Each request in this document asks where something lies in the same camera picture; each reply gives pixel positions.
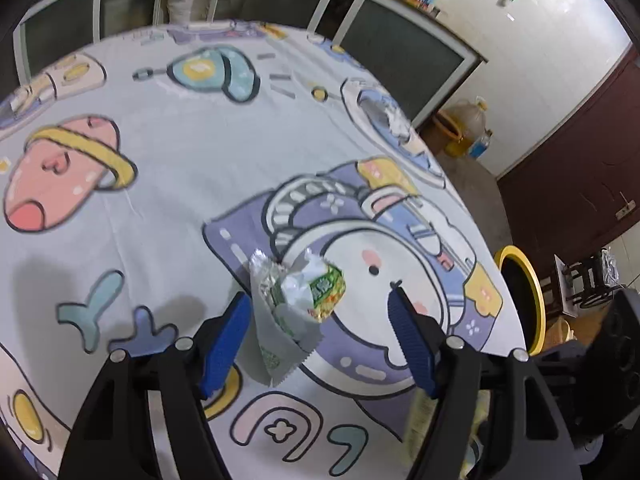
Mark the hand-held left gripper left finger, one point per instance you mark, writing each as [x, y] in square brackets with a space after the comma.
[225, 345]

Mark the yellow rimmed trash bin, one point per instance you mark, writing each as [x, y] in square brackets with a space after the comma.
[537, 310]

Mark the green white silver wrapper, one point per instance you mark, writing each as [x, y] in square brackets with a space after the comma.
[290, 310]

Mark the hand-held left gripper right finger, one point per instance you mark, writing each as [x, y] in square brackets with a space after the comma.
[412, 345]

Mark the black stool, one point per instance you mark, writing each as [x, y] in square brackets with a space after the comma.
[582, 280]

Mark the orange cloth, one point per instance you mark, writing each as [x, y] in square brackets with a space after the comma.
[560, 335]

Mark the large cooking oil bottle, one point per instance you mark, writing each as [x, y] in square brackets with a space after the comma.
[471, 127]

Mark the small blue capped bottle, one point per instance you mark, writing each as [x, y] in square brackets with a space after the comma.
[481, 146]

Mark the glass door kitchen cabinet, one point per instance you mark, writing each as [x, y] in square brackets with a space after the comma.
[400, 45]

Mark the yellow green snack packet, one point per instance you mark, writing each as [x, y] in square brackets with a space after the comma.
[420, 417]

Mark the yellow plastic basket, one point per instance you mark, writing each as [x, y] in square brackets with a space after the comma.
[444, 127]

